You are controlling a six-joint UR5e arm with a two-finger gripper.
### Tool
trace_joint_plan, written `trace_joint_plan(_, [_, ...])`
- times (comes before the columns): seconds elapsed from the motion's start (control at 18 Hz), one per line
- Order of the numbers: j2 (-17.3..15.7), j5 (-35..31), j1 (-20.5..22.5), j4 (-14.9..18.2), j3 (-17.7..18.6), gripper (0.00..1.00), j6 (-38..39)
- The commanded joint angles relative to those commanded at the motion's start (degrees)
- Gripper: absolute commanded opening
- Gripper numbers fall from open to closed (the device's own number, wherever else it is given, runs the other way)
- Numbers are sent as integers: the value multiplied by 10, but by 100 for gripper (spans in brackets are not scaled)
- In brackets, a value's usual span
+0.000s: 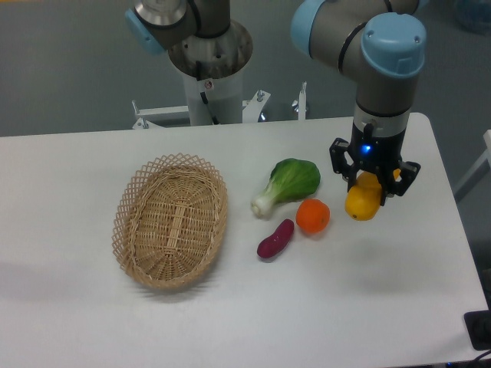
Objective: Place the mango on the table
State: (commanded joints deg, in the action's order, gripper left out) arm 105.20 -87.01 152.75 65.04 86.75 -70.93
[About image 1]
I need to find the woven wicker basket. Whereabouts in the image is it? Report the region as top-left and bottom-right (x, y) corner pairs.
(112, 153), (228, 290)

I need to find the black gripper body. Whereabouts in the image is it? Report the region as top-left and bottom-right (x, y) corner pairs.
(348, 114), (407, 179)

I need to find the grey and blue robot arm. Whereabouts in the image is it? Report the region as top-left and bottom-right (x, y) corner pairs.
(125, 1), (427, 198)

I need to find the green bok choy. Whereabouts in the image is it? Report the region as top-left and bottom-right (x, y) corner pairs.
(251, 158), (321, 218)

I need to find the black cable on pedestal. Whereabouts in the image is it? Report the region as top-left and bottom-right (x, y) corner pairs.
(195, 61), (220, 126)

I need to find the purple sweet potato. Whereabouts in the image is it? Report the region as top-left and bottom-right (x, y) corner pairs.
(256, 219), (295, 260)

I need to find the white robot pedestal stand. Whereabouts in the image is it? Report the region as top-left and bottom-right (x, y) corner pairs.
(131, 71), (310, 130)

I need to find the black box at table edge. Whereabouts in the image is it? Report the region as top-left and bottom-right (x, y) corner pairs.
(463, 310), (490, 350)

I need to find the yellow mango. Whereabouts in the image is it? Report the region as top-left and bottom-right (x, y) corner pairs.
(344, 172), (383, 221)

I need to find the orange fruit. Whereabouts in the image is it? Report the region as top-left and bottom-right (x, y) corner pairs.
(295, 199), (331, 234)

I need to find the white furniture piece at right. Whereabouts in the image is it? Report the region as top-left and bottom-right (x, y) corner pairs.
(453, 130), (490, 203)

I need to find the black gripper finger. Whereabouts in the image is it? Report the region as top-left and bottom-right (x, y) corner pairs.
(329, 138), (361, 192)
(377, 160), (421, 206)

